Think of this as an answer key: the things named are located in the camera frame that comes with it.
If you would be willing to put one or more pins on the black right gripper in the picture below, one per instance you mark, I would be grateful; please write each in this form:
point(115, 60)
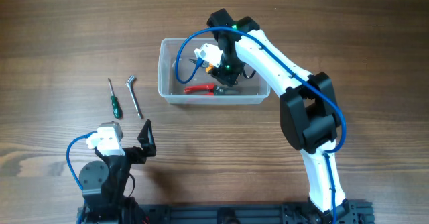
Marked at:
point(226, 77)

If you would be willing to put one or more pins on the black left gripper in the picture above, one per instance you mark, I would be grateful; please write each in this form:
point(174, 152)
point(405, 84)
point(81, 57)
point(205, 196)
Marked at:
point(131, 153)

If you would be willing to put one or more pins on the red handled snips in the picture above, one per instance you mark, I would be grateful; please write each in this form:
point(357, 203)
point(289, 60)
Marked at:
point(210, 89)

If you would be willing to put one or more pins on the green handled screwdriver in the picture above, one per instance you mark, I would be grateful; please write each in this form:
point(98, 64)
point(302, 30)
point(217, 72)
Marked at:
point(117, 112)

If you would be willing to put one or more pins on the silver socket wrench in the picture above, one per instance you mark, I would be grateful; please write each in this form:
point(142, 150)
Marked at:
point(129, 84)

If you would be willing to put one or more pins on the orange black pliers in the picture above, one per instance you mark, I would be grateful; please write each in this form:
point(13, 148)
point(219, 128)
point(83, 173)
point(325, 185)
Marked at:
point(201, 64)

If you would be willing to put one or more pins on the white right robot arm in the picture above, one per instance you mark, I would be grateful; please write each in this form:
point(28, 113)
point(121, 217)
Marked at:
point(310, 118)

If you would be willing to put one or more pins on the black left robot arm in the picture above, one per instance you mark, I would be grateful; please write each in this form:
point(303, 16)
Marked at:
point(103, 181)

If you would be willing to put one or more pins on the clear plastic container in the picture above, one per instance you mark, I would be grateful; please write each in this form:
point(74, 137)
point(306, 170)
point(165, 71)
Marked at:
point(248, 91)

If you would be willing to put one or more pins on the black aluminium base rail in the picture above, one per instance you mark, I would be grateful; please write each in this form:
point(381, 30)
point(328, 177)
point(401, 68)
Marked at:
point(285, 213)

